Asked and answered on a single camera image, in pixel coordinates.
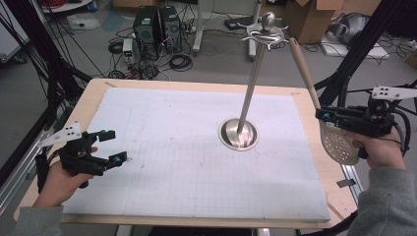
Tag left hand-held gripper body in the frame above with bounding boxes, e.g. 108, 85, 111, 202
37, 120, 110, 191

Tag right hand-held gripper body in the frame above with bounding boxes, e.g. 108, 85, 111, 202
333, 85, 417, 160

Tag beige slotted spoon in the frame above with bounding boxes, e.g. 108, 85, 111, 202
287, 36, 361, 166

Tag metal utensil stand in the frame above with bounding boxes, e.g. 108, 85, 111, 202
217, 11, 290, 152

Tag person's right hand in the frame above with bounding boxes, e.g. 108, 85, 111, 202
340, 128, 408, 171

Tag person's left hand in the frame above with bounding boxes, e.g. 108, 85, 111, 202
32, 146, 99, 208

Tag white grid mat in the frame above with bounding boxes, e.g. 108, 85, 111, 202
62, 87, 331, 221

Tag white flat board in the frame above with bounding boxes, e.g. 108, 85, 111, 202
320, 31, 391, 61

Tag black clip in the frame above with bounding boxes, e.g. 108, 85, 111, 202
336, 178, 357, 189

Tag grey bag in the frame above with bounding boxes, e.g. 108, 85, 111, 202
328, 12, 371, 45

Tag grey bench power supply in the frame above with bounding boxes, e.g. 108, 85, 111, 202
121, 37, 136, 65

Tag open cardboard box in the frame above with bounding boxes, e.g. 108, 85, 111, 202
282, 0, 346, 45

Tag grey metal stand leg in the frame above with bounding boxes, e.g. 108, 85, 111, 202
247, 0, 264, 62
192, 0, 206, 56

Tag black computer tower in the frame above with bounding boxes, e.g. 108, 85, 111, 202
132, 5, 162, 61
158, 5, 183, 54

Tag white plastic bag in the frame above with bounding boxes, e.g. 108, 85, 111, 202
66, 13, 101, 31

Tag black flat box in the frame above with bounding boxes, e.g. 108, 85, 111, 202
223, 15, 256, 31

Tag white round table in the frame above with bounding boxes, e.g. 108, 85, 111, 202
38, 0, 95, 15

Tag white cabinet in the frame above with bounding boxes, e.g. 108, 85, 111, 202
0, 0, 31, 64

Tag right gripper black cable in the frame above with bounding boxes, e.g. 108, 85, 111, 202
388, 107, 413, 159

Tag aluminium rail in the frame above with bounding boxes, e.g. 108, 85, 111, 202
340, 163, 366, 205
0, 129, 55, 215

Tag black frame stand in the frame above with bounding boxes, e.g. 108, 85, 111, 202
307, 0, 409, 109
0, 0, 93, 188

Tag small coiled black cable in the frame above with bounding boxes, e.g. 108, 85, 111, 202
107, 41, 124, 55

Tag large coiled black cable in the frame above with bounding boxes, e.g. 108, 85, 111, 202
168, 53, 194, 73

